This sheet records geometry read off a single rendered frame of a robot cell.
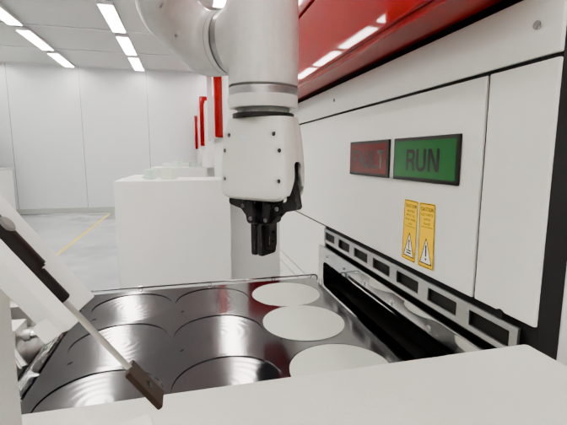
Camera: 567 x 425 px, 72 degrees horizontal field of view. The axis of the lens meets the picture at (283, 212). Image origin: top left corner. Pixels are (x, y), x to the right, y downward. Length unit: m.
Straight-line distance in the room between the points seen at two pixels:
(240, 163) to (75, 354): 0.27
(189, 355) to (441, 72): 0.38
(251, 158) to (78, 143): 8.14
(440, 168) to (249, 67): 0.23
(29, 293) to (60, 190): 8.50
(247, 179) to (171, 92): 7.98
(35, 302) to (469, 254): 0.33
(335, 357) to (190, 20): 0.41
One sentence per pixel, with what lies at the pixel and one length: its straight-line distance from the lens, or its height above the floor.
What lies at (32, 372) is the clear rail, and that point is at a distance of 0.46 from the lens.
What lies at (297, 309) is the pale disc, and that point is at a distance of 0.54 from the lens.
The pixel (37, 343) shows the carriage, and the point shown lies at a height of 0.86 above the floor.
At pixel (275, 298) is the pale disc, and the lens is 0.58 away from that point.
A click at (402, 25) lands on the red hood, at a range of 0.42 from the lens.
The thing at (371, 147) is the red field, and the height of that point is 1.11.
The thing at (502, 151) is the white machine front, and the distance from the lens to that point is 0.36.
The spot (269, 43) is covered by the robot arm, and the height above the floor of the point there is 1.22.
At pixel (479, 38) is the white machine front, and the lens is 0.40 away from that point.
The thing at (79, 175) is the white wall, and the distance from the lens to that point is 8.58.
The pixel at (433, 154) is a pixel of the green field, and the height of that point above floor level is 1.10.
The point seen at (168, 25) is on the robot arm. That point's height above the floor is 1.25.
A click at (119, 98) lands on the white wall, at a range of 8.49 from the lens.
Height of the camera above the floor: 1.10
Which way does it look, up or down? 8 degrees down
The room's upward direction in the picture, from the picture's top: straight up
